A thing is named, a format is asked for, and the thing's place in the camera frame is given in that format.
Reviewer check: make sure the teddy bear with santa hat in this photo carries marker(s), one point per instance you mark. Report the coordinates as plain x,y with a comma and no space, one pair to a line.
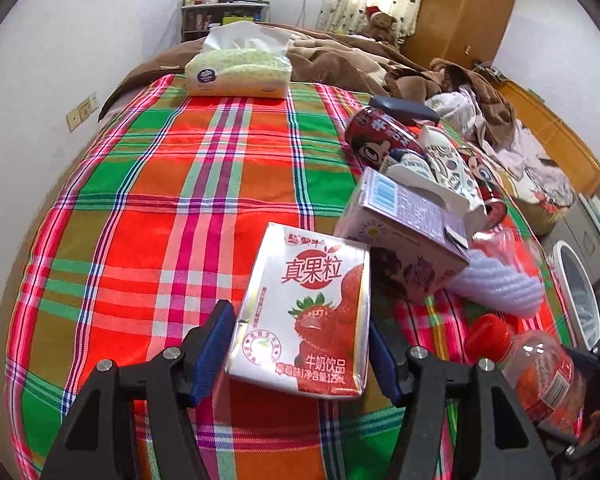
379,26

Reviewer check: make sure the red milk drink can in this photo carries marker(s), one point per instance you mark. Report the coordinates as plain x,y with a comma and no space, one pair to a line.
372,134

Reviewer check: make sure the wooden wardrobe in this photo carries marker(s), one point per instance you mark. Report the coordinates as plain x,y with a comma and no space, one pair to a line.
465,32

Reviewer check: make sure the brown fleece blanket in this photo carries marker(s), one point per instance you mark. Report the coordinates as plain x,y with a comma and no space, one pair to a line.
348,63

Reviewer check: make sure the white round trash bin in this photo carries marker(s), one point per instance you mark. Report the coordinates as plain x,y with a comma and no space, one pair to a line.
578,293

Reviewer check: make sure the strawberry milk carton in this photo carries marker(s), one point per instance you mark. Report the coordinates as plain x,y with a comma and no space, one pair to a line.
303,324

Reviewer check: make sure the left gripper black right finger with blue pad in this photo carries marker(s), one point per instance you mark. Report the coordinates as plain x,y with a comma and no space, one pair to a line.
495,439

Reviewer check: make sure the pink crumpled bedsheet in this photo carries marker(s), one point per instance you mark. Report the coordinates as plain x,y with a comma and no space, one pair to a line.
535,177

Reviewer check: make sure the dark blue glasses case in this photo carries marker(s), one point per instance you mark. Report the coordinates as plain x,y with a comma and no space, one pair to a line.
406,112

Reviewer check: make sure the clear plastic bottle red cap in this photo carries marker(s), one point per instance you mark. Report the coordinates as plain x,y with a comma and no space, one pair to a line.
548,385

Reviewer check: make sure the tissue pack green pattern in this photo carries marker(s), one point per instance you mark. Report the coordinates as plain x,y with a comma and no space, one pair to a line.
242,59

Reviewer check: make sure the white patterned pillow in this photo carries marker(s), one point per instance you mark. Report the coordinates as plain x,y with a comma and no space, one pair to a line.
460,109

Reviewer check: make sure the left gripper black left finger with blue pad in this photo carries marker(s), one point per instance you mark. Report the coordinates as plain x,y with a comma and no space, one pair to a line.
97,439

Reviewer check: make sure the wooden bed headboard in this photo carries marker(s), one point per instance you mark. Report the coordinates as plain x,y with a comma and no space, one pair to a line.
562,144

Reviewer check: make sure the purple white drink carton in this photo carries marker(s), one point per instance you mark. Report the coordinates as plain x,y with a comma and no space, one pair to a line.
416,246

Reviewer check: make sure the grey shelf with clutter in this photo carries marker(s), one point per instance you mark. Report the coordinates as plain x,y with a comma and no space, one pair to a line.
198,17

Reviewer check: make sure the grey drawer nightstand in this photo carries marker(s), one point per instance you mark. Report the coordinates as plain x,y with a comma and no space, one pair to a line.
580,229

